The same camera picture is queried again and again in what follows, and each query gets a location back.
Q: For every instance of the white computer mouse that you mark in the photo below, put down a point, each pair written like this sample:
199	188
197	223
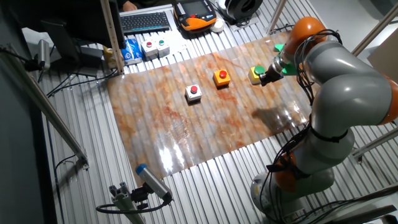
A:
217	25

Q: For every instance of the black keyboard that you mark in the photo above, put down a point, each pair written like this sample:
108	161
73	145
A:
144	22

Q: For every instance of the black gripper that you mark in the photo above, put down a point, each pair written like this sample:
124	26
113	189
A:
276	74

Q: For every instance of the grey camera blue cap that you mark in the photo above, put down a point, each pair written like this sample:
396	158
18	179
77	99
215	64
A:
152	182

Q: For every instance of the marble pattern mat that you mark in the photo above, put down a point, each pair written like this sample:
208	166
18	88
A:
186	130

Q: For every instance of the red button grey box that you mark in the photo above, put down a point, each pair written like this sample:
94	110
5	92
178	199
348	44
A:
193	93

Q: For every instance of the brown cardboard panel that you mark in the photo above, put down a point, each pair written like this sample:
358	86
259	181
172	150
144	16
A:
387	53

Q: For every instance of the aluminium profile camera stand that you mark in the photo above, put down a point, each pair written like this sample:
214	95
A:
124	205

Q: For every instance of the person's right hand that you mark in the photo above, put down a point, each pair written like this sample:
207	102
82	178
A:
130	5

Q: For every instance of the green button white box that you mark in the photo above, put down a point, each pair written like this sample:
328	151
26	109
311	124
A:
163	48

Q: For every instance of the grey diagonal frame beam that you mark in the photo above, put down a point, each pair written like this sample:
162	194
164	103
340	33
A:
46	107

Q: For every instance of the black round spool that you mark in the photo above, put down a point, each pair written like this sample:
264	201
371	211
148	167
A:
242	8

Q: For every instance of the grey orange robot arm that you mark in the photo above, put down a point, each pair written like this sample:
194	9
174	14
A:
351	90

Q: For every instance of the beige upright frame post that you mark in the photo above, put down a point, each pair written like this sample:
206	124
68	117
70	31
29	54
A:
112	37

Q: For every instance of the red button white box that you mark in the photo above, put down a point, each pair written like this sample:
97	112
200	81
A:
149	49

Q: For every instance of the orange black teach pendant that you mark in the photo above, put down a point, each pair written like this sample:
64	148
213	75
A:
194	15

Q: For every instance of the aluminium frame post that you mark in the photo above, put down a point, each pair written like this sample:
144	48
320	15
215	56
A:
376	29
276	15

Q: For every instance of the grey flat plate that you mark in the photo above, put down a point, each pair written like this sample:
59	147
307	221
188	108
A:
245	28

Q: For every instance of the silver cylindrical camera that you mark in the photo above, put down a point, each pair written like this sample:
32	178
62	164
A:
44	54

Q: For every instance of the green button yellow box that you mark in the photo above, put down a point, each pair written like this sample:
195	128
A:
253	77

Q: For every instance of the black computer monitor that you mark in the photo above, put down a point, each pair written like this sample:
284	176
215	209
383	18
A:
62	15

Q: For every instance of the aluminium frame beam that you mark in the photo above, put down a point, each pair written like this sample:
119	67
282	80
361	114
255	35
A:
379	141

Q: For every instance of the red button orange box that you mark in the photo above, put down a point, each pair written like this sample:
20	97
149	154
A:
222	77

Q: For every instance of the yellow packet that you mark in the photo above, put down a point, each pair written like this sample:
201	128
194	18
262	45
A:
109	57

